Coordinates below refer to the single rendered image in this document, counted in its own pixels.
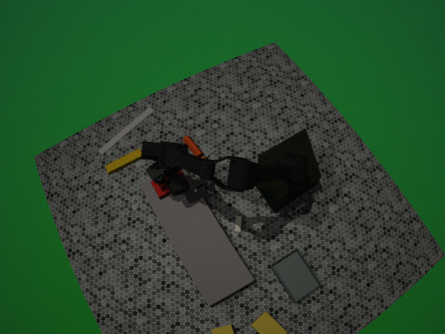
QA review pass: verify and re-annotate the olive yellow rectangular bar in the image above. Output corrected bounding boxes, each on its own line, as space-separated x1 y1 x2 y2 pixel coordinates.
105 149 141 174

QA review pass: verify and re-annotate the yellow rectangular block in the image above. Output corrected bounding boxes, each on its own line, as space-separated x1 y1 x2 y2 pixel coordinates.
251 311 287 334
211 324 234 334

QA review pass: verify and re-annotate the orange hexagonal prism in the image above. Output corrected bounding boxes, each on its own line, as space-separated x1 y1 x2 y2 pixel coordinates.
174 124 204 157

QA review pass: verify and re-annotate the grey rectangular panel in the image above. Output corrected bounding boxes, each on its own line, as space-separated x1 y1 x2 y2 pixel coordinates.
140 168 254 307

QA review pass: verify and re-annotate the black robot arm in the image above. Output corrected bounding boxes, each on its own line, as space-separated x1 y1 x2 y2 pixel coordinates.
141 141 308 193

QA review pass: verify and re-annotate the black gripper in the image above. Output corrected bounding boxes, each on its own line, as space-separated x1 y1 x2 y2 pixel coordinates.
165 169 189 196

